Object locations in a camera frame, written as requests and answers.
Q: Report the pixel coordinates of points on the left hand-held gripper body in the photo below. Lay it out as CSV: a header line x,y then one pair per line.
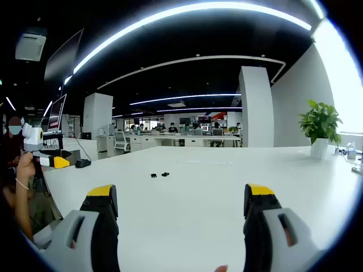
x,y
32,140

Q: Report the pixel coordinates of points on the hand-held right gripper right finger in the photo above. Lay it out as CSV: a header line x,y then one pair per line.
x,y
272,235

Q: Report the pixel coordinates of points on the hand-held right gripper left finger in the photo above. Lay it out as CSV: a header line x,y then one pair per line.
x,y
85,235

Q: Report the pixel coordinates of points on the black pronged plastic buckle part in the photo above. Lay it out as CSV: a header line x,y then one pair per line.
x,y
153,175

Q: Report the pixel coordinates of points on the black socket plastic buckle part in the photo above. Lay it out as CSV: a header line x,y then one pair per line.
x,y
165,174

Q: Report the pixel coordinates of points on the person's left hand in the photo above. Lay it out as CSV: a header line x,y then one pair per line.
x,y
25,167

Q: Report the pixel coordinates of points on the person's right hand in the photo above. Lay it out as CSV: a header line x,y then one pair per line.
x,y
221,268

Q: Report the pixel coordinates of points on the small black case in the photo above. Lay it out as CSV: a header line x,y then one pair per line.
x,y
82,163

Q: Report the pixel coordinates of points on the computer monitor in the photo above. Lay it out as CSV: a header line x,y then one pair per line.
x,y
56,112

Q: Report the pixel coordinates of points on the white wrist band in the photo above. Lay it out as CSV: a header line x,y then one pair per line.
x,y
22,184

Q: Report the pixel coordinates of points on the white desktop machine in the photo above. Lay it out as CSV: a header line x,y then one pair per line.
x,y
106,129

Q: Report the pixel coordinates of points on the white office chair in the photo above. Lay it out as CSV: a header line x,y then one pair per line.
x,y
122,141

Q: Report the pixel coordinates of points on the dark hanging ceiling panel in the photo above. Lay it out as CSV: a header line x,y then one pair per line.
x,y
63,56

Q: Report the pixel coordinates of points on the ceiling air conditioner unit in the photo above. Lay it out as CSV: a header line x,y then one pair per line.
x,y
30,45

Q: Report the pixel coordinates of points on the white ceiling light strip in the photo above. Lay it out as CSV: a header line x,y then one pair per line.
x,y
317,8
85,61
184,97
198,109

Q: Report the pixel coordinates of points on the white office desk row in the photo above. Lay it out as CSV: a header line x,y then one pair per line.
x,y
158,140

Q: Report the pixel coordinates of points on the clear bottle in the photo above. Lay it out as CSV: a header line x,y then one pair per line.
x,y
351,152

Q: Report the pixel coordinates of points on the potted green plant white pot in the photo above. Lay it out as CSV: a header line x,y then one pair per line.
x,y
320,122

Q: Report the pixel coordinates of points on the wall display screen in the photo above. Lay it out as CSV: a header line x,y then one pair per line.
x,y
204,119

